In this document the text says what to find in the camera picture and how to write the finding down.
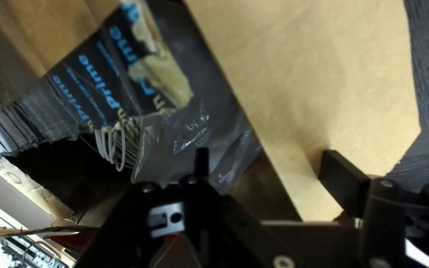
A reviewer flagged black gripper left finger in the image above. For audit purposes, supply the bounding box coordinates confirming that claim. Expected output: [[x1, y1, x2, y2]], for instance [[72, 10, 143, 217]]
[[182, 145, 212, 191]]

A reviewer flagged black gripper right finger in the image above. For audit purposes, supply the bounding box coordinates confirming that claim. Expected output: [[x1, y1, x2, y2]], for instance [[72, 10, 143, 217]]
[[317, 148, 410, 268]]

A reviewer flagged brown cardboard box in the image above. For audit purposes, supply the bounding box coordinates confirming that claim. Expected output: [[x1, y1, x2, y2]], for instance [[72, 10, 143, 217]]
[[0, 0, 423, 223]]

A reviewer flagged clear plastic bag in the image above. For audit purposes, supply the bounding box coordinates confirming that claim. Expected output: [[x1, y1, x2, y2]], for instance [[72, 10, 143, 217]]
[[145, 19, 264, 191]]

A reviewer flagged black prime packing tape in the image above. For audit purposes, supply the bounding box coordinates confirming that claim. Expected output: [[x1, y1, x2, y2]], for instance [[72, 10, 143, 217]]
[[45, 0, 197, 132]]

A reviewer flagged stack of black slats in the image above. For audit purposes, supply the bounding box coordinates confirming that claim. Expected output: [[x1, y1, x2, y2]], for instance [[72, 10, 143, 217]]
[[0, 57, 85, 154]]

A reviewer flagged coiled metal wire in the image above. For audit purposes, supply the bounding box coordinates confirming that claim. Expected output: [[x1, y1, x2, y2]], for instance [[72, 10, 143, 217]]
[[92, 108, 149, 184]]

